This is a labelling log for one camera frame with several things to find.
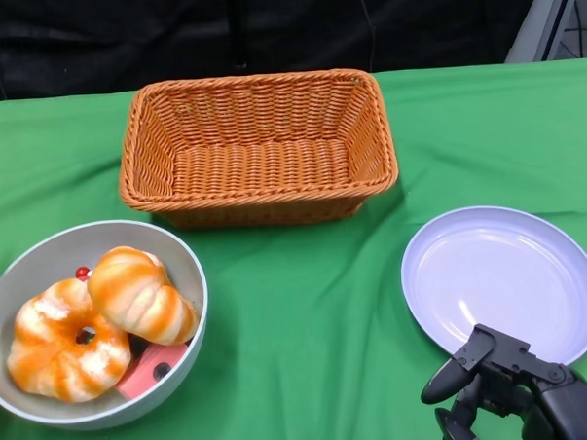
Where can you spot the pink cake with red cherry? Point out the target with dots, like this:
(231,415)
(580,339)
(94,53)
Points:
(83,273)

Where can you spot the black vertical pole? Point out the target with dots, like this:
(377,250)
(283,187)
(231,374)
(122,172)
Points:
(239,27)

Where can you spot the grey-green round bowl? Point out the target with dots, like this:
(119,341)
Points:
(56,250)

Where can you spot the grey aluminium frame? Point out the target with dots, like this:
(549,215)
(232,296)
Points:
(533,24)

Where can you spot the oval orange striped bread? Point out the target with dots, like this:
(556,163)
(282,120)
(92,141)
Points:
(136,295)

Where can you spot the pink cake slice black dot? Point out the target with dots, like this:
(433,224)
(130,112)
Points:
(144,375)

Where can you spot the orange wicker basket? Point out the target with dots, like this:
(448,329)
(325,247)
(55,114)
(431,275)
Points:
(262,172)

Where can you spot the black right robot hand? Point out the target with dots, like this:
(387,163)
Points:
(565,408)

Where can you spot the lavender round plate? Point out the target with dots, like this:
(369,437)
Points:
(496,279)

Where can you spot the green tablecloth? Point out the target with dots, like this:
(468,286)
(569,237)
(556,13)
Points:
(302,302)

